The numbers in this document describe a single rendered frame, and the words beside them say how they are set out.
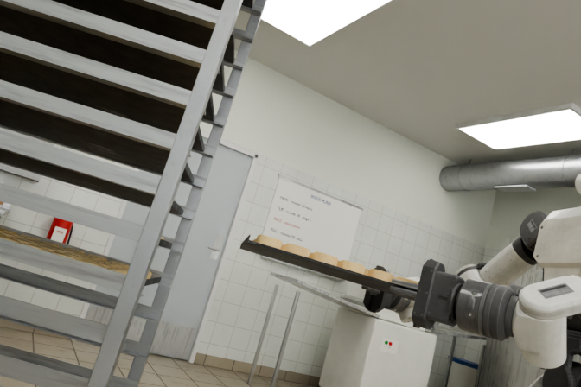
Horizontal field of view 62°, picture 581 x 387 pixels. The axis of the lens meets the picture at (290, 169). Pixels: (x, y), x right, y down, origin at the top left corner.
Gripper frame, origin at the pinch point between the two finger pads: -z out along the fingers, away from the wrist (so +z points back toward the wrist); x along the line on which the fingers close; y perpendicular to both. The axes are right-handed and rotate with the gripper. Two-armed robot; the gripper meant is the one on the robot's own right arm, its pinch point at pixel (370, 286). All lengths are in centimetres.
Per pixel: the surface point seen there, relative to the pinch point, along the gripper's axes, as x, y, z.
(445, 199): 148, -174, 464
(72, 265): -13, -18, -74
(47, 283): -23, -59, -55
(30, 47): 23, -34, -89
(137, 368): -36, -38, -35
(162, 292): -17, -38, -35
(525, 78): 200, -45, 250
